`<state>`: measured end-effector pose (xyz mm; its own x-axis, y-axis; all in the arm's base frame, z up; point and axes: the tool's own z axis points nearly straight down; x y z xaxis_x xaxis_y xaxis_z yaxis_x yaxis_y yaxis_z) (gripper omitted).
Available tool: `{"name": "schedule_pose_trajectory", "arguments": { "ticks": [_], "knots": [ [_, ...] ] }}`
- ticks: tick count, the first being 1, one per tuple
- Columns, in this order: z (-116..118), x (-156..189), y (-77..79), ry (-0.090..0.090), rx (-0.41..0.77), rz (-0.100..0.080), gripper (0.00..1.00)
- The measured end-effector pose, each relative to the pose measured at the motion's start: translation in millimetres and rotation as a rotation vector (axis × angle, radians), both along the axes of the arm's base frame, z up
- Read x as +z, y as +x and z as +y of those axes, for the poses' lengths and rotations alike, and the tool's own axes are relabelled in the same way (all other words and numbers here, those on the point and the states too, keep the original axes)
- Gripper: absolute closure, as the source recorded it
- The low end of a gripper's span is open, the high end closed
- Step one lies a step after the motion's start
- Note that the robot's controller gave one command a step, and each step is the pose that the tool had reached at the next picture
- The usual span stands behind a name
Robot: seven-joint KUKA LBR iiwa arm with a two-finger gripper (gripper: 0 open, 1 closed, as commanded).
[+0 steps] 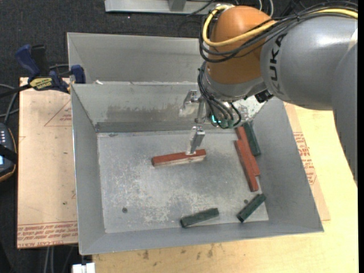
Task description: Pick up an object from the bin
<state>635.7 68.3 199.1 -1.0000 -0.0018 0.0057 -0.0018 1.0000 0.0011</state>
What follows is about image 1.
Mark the red-brown flat block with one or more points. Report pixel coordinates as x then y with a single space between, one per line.
247 178
244 141
176 158

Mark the grey metal bin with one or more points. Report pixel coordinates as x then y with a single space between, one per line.
159 192

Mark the black cylinder on white bracket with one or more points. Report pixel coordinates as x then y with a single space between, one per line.
263 96

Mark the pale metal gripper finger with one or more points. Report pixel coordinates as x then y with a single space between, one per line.
190 108
196 141

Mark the brown cardboard board red print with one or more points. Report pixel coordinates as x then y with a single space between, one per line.
45 163

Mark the dark green flat block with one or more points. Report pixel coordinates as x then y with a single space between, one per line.
252 141
251 207
199 217

